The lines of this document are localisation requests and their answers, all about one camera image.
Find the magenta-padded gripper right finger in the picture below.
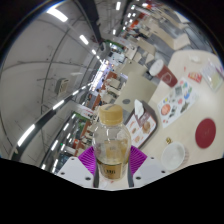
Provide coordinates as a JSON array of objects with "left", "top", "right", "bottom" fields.
[{"left": 126, "top": 145, "right": 167, "bottom": 189}]

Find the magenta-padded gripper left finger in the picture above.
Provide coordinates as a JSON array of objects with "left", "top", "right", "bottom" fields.
[{"left": 56, "top": 145, "right": 100, "bottom": 189}]

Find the clear yellow-capped drink bottle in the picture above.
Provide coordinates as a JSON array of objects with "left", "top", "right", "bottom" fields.
[{"left": 91, "top": 103, "right": 133, "bottom": 182}]

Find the white patterned paper cup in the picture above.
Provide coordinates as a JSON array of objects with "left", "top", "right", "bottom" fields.
[{"left": 160, "top": 141, "right": 189, "bottom": 172}]

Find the brown food tray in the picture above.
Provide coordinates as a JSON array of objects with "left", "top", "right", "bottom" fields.
[{"left": 123, "top": 99, "right": 158, "bottom": 149}]

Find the white paper napkin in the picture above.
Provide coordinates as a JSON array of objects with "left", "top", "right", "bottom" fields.
[{"left": 133, "top": 98, "right": 146, "bottom": 116}]

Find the flat round red coaster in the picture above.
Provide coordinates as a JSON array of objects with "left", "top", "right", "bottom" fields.
[{"left": 194, "top": 117, "right": 217, "bottom": 150}]

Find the colourful printed flyer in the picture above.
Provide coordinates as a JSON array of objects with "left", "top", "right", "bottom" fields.
[{"left": 156, "top": 77, "right": 200, "bottom": 129}]

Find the beige chair with round hole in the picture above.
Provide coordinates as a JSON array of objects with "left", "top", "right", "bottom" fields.
[{"left": 114, "top": 71, "right": 158, "bottom": 113}]

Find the ceiling air conditioner unit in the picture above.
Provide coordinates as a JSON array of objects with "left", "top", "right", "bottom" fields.
[{"left": 56, "top": 77, "right": 70, "bottom": 94}]

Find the red sauce packet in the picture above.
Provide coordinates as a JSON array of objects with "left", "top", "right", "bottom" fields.
[{"left": 187, "top": 71, "right": 203, "bottom": 84}]

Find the crumpled white tissue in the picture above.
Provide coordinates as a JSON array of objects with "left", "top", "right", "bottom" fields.
[{"left": 189, "top": 54, "right": 201, "bottom": 63}]

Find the group of beige chairs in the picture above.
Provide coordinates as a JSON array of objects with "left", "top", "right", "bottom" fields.
[{"left": 113, "top": 6, "right": 194, "bottom": 73}]

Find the group of ceiling lights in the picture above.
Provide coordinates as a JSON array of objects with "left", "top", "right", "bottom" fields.
[{"left": 16, "top": 1, "right": 123, "bottom": 168}]

